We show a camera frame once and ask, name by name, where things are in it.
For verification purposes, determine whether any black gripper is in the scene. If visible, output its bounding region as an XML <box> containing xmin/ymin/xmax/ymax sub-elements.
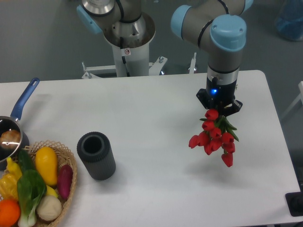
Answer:
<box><xmin>196</xmin><ymin>73</ymin><xmax>243</xmax><ymax>116</ymax></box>

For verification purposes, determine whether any red tulip bouquet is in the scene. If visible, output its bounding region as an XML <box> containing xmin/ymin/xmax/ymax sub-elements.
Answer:
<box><xmin>188</xmin><ymin>109</ymin><xmax>239</xmax><ymax>167</ymax></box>

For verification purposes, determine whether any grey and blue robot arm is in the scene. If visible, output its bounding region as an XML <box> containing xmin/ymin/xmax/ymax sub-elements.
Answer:
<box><xmin>77</xmin><ymin>0</ymin><xmax>252</xmax><ymax>116</ymax></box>

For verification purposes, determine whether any blue translucent container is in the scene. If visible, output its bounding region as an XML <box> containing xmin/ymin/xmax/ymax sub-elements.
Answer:
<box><xmin>275</xmin><ymin>0</ymin><xmax>303</xmax><ymax>42</ymax></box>

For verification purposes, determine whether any black device at table edge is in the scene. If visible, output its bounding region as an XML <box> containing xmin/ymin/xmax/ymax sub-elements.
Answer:
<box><xmin>285</xmin><ymin>192</ymin><xmax>303</xmax><ymax>217</ymax></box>

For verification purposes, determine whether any dark grey ribbed vase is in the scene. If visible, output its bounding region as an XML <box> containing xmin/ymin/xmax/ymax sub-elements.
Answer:
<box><xmin>77</xmin><ymin>131</ymin><xmax>116</xmax><ymax>181</ymax></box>

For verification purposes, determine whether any woven wicker basket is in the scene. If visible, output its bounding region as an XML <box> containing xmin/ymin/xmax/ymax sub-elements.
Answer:
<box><xmin>0</xmin><ymin>139</ymin><xmax>78</xmax><ymax>227</ymax></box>

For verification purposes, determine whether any purple eggplant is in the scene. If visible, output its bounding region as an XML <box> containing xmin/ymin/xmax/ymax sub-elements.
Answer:
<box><xmin>57</xmin><ymin>165</ymin><xmax>73</xmax><ymax>200</ymax></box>

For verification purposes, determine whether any yellow squash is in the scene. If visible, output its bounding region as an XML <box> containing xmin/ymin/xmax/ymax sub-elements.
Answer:
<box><xmin>35</xmin><ymin>147</ymin><xmax>58</xmax><ymax>187</ymax></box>

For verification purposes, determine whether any yellow lemon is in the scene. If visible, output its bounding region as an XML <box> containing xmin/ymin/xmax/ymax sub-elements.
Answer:
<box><xmin>46</xmin><ymin>185</ymin><xmax>58</xmax><ymax>198</ymax></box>

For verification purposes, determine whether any beige garlic bulb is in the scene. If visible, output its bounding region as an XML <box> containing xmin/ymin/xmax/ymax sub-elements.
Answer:
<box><xmin>36</xmin><ymin>195</ymin><xmax>62</xmax><ymax>221</ymax></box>

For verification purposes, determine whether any green bok choy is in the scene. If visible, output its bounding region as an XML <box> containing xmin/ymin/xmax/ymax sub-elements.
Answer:
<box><xmin>17</xmin><ymin>170</ymin><xmax>46</xmax><ymax>227</ymax></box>

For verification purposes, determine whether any yellow bell pepper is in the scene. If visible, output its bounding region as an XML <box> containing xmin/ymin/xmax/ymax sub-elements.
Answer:
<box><xmin>0</xmin><ymin>157</ymin><xmax>22</xmax><ymax>201</ymax></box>

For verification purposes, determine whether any orange fruit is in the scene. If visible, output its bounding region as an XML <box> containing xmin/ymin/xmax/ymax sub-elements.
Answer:
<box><xmin>0</xmin><ymin>199</ymin><xmax>20</xmax><ymax>227</ymax></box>

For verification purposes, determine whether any white frame at right edge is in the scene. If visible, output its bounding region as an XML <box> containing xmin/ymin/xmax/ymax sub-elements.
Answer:
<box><xmin>281</xmin><ymin>81</ymin><xmax>303</xmax><ymax>121</ymax></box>

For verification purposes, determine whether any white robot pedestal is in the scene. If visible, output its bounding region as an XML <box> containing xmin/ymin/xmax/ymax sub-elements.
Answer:
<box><xmin>77</xmin><ymin>6</ymin><xmax>168</xmax><ymax>79</ymax></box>

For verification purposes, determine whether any blue handled saucepan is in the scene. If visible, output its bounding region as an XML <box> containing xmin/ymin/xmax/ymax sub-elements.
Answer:
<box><xmin>0</xmin><ymin>78</ymin><xmax>40</xmax><ymax>171</ymax></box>

